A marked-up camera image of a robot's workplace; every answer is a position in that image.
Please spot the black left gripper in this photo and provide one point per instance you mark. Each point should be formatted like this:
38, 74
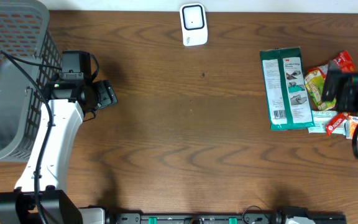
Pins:
107, 96

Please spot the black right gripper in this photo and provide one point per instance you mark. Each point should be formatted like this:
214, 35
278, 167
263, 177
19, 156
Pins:
353, 85

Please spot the small orange tissue pack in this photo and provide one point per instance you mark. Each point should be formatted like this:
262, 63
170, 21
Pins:
351, 124

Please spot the small red Nescafe packet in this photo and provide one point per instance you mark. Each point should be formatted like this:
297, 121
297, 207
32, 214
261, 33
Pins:
336, 122

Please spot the red snack bag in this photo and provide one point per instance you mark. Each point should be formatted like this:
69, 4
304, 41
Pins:
343, 61

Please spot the yellow green juice carton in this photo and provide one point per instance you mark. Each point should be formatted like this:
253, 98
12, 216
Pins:
314, 82

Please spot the light green wet wipes pack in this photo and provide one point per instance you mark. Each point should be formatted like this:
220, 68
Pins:
321, 119

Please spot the dark green packet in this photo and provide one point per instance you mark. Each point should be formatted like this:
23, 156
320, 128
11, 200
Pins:
287, 97

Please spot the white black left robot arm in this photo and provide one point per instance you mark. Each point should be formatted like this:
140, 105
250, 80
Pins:
39, 195

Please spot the white barcode scanner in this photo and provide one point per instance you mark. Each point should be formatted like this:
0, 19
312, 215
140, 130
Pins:
193, 24

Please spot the grey plastic shopping basket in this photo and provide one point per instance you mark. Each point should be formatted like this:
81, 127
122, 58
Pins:
28, 55

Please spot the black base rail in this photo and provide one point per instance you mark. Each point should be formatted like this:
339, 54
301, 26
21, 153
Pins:
251, 215

